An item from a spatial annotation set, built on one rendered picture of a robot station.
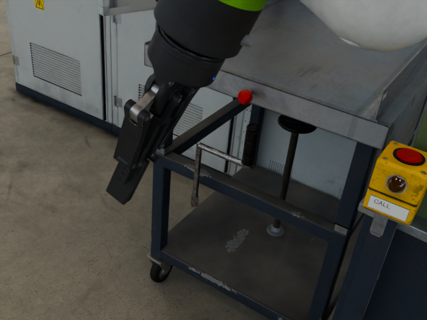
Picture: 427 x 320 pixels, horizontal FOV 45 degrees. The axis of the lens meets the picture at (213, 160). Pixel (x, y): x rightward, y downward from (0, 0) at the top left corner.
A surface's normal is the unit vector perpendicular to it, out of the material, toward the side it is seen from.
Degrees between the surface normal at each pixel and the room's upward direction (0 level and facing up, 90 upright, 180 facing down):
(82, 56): 90
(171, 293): 0
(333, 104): 0
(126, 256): 0
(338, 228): 90
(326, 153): 90
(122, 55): 90
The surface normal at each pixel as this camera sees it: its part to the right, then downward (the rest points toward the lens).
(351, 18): -0.60, 0.68
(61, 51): -0.54, 0.42
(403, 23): -0.03, 0.80
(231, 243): 0.09, -0.83
